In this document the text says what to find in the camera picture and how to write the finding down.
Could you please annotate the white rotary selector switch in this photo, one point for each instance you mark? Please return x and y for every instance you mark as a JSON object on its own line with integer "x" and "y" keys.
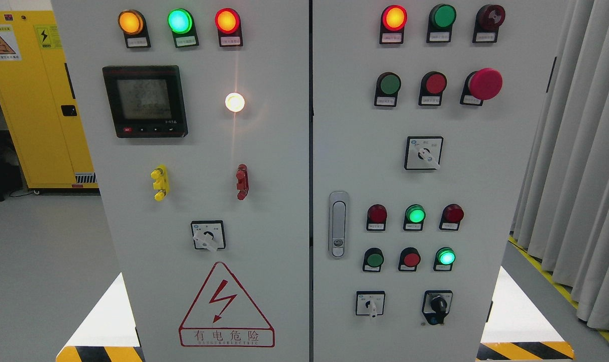
{"x": 208, "y": 235}

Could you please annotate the grey electrical control cabinet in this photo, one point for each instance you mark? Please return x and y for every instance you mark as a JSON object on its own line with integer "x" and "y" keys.
{"x": 308, "y": 71}

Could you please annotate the red terminal connector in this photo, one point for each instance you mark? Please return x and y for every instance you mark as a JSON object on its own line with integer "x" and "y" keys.
{"x": 242, "y": 185}

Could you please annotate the dark red lamp left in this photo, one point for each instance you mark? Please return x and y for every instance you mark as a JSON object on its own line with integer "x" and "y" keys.
{"x": 376, "y": 218}

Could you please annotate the dark red lamp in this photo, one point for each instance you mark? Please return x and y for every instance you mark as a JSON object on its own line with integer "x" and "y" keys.
{"x": 376, "y": 218}
{"x": 451, "y": 217}

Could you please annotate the green push button lower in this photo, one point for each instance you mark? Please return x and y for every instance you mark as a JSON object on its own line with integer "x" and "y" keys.
{"x": 372, "y": 260}

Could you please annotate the green push button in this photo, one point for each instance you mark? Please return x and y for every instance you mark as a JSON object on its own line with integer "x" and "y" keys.
{"x": 372, "y": 260}
{"x": 387, "y": 87}

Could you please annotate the small clear signal lamp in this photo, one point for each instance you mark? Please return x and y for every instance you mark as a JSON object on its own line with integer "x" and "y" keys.
{"x": 235, "y": 102}

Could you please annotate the lit green lamp middle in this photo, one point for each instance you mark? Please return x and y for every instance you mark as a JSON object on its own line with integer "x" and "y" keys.
{"x": 414, "y": 217}

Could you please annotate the green push button upper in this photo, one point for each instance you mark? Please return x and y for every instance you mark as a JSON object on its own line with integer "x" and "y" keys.
{"x": 387, "y": 87}

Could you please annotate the red push button lower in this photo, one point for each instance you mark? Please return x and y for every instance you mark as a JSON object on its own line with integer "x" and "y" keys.
{"x": 409, "y": 260}

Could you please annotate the red push button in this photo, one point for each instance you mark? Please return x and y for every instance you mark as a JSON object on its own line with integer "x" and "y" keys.
{"x": 409, "y": 260}
{"x": 432, "y": 87}

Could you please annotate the yellow terminal connector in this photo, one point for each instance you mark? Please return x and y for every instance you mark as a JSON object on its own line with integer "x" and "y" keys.
{"x": 161, "y": 184}

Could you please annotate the dark red lamp right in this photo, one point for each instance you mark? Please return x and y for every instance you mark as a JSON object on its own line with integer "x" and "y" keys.
{"x": 451, "y": 217}

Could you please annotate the red electric hazard sticker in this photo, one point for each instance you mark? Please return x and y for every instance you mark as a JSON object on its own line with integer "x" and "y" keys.
{"x": 224, "y": 315}

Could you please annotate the lit green button lower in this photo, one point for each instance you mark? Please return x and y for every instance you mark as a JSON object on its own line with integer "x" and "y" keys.
{"x": 444, "y": 259}

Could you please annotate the red push button upper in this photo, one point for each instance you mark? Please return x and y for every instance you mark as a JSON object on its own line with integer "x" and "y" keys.
{"x": 432, "y": 87}

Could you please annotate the black digital power meter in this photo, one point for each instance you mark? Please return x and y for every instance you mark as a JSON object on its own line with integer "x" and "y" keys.
{"x": 146, "y": 101}

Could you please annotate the lit red indicator lamp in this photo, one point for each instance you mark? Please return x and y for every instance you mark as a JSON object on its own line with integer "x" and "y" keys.
{"x": 229, "y": 26}

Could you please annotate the lit red lamp right door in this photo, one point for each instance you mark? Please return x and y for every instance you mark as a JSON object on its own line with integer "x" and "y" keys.
{"x": 392, "y": 25}

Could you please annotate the lit green indicator lamp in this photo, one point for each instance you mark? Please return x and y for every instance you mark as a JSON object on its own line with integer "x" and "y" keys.
{"x": 183, "y": 29}

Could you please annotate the red emergency stop mushroom button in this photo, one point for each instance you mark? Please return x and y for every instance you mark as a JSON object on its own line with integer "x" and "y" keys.
{"x": 480, "y": 86}

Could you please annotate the dark green lamp top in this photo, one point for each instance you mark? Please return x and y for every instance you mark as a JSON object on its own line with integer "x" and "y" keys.
{"x": 440, "y": 21}

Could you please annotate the amber indicator lamp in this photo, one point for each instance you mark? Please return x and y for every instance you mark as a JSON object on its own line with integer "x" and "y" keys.
{"x": 134, "y": 28}

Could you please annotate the dark red buzzer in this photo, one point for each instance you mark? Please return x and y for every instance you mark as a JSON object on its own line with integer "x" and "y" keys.
{"x": 488, "y": 20}

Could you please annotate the grey curtain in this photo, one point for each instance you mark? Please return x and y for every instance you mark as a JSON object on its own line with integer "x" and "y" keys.
{"x": 563, "y": 214}

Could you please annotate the yellow safety storage cabinet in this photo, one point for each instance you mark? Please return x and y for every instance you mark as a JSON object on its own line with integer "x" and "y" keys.
{"x": 39, "y": 104}

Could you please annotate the grey cabinet door handle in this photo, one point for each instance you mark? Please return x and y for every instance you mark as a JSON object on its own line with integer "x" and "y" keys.
{"x": 337, "y": 220}

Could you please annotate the white selector switch right upper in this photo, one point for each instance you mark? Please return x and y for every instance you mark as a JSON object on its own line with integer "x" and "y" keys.
{"x": 423, "y": 153}

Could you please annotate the white selector switch right lower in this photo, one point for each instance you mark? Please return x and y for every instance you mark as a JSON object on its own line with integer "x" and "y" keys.
{"x": 370, "y": 303}

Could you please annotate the black knob selector switch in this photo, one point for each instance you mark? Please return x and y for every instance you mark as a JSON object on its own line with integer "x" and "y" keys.
{"x": 436, "y": 306}

